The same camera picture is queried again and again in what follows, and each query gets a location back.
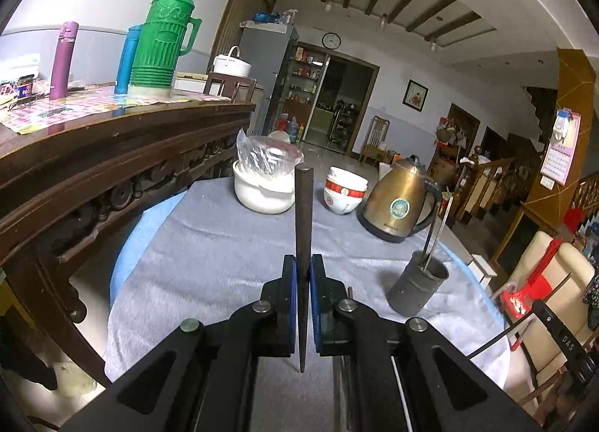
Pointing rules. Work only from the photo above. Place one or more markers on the brass electric kettle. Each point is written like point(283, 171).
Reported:
point(402, 202)

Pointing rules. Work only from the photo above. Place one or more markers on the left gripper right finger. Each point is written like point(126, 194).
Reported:
point(329, 330)

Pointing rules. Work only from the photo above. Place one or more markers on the grey metal utensil holder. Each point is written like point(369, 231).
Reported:
point(420, 279)

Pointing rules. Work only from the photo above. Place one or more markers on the carved dark wood sideboard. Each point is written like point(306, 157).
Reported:
point(66, 190)

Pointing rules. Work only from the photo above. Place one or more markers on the blue thermos bottle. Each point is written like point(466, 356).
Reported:
point(127, 60)

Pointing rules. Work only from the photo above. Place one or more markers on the clear plastic bag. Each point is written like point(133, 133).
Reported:
point(267, 156)

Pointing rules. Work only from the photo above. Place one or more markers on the grey refrigerator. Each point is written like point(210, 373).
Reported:
point(268, 49)

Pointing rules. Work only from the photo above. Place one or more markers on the red plastic child chair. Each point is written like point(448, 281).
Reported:
point(527, 282)

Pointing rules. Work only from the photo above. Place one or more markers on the framed wall picture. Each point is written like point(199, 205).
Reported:
point(415, 95)

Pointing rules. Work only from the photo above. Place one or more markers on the wooden chair by wall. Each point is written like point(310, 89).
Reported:
point(375, 141)

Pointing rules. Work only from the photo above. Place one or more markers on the stacked red white bowls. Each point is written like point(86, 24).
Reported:
point(344, 190)

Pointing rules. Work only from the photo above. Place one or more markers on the round wall clock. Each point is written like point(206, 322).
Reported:
point(331, 41)

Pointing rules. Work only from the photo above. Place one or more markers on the wall calendar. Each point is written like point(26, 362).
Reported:
point(561, 149)

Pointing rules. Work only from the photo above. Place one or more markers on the white rice cooker pot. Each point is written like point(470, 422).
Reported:
point(231, 64)

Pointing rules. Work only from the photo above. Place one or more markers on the small white stool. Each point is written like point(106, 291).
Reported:
point(481, 270)

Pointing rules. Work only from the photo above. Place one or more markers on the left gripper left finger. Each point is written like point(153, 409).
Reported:
point(279, 335)

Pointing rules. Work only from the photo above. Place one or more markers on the green thermos jug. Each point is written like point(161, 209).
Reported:
point(168, 32)

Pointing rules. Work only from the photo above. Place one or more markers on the purple thermos bottle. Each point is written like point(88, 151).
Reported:
point(62, 60)

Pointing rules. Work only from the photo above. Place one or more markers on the white plastic basin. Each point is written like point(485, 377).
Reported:
point(258, 199)

